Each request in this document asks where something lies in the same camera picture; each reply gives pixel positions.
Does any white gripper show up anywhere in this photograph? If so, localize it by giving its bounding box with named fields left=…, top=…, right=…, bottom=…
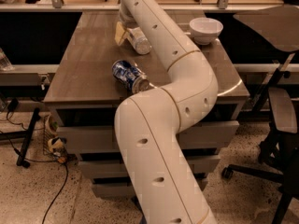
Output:
left=114, top=3, right=138, bottom=46

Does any clear plastic water bottle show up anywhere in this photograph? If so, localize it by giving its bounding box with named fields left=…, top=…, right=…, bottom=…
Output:
left=128, top=27, right=151, bottom=55

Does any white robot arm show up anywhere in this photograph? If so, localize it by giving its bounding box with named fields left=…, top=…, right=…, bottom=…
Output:
left=115, top=0, right=218, bottom=224

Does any blue soda can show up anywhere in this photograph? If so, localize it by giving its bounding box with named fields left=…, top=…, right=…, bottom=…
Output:
left=111, top=60, right=150, bottom=94

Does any grey drawer cabinet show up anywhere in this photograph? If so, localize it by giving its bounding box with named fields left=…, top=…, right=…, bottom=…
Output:
left=43, top=10, right=250, bottom=200

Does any white bowl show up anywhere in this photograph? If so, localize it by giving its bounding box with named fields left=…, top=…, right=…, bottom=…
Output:
left=189, top=17, right=223, bottom=45

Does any top grey drawer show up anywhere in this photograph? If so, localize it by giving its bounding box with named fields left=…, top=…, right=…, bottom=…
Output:
left=57, top=120, right=239, bottom=154

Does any grey drawer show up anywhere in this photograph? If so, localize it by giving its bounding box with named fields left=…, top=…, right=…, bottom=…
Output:
left=92, top=176, right=207, bottom=198
left=57, top=120, right=239, bottom=154
left=78, top=155, right=221, bottom=179

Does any middle grey drawer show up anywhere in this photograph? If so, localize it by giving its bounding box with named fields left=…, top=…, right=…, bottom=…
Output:
left=78, top=155, right=221, bottom=179

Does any bottom grey drawer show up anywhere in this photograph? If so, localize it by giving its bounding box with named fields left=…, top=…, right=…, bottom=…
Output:
left=92, top=176, right=207, bottom=198

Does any black stand leg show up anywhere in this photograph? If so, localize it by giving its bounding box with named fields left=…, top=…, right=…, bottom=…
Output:
left=17, top=108, right=40, bottom=168

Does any wire basket with items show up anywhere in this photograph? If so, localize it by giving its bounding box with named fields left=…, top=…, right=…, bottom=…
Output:
left=44, top=115, right=67, bottom=164

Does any black floor cable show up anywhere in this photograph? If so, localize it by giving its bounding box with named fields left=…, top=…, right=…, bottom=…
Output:
left=0, top=109, right=69, bottom=224

